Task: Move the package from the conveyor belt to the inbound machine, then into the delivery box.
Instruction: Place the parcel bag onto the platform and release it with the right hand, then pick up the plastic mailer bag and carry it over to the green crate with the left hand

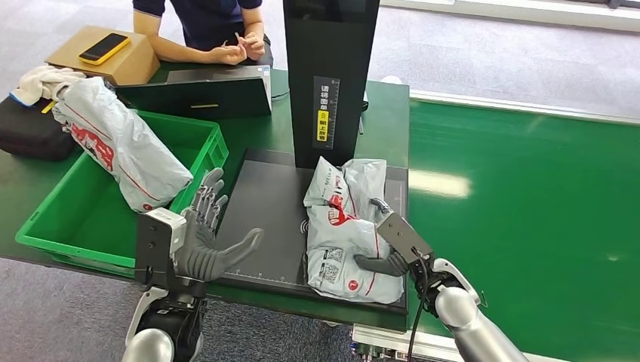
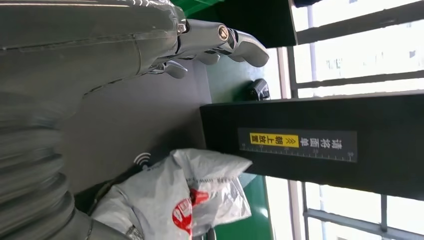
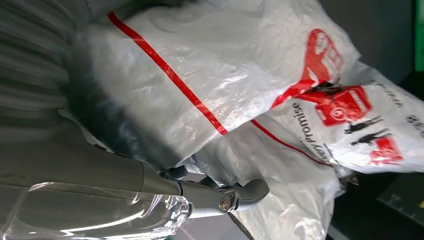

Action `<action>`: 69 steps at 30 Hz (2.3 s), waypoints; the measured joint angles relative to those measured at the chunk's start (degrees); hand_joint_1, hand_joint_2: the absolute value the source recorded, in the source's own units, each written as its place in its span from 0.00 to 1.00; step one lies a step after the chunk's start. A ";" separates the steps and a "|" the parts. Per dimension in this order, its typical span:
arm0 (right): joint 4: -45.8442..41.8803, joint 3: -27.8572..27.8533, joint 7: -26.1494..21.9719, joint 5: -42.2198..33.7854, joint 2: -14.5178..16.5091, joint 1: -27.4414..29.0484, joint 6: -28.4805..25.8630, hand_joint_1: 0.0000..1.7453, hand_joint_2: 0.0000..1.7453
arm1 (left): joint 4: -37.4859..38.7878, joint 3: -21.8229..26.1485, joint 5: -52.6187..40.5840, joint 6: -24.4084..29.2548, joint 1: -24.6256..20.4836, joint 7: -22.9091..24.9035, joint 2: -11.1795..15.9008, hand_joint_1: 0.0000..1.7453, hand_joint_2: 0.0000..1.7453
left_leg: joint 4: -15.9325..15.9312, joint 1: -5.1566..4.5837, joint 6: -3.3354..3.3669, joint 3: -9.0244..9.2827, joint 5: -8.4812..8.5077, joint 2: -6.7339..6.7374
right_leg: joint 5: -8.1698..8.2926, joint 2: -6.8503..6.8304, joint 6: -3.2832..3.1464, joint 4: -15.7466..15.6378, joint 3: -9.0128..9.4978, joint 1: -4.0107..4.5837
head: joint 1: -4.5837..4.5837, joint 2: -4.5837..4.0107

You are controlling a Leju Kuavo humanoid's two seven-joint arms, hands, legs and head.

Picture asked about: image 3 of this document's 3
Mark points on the black scanner base plate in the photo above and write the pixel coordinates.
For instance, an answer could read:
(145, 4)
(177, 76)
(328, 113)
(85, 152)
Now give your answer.
(397, 205)

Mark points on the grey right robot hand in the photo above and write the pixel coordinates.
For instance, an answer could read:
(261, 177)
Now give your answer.
(82, 172)

